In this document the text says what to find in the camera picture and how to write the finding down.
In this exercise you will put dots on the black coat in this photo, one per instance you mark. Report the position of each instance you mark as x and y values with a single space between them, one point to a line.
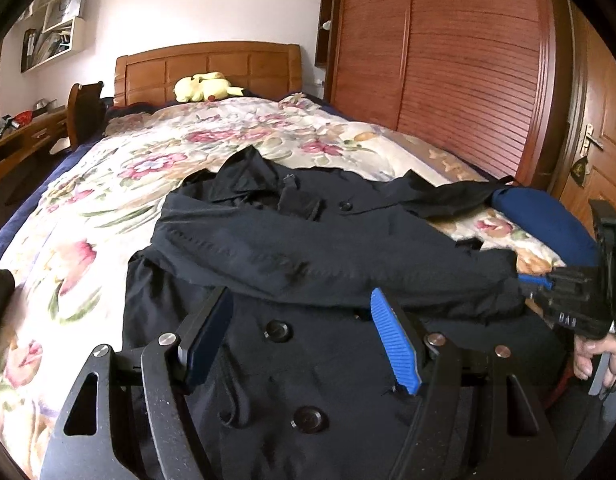
298 250

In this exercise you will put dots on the wooden slatted wardrobe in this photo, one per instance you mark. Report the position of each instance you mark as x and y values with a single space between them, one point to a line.
438 60

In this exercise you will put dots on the wooden chair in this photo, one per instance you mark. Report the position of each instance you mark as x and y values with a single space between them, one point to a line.
82 110

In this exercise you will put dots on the person's right hand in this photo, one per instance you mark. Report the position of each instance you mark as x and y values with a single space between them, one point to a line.
590 355

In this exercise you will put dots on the dark wooden corner shelf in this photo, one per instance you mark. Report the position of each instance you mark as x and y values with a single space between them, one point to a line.
328 10

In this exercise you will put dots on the dark hanging key tag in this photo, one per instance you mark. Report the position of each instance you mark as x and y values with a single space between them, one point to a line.
580 170

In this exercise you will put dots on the white wall shelf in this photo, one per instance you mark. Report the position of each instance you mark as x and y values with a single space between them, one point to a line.
62 25

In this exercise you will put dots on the yellow plush toy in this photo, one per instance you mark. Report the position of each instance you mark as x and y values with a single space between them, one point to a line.
207 87

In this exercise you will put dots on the wooden door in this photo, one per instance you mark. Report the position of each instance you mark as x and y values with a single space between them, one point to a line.
605 110

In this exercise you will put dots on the wooden desk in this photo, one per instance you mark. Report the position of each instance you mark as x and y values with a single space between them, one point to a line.
22 142

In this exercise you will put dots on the wooden bed headboard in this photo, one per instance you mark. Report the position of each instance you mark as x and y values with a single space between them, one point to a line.
212 60

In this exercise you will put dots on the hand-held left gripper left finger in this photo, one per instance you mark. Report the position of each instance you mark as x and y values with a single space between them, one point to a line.
207 332

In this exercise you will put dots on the floral quilt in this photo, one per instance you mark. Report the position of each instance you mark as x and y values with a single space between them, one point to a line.
137 175

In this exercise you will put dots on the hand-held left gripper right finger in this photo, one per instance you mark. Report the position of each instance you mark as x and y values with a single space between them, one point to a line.
394 342

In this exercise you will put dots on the blue folded cloth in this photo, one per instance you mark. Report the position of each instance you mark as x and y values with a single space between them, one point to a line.
538 220

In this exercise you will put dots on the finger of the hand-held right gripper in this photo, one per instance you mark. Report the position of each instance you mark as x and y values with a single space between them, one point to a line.
535 279

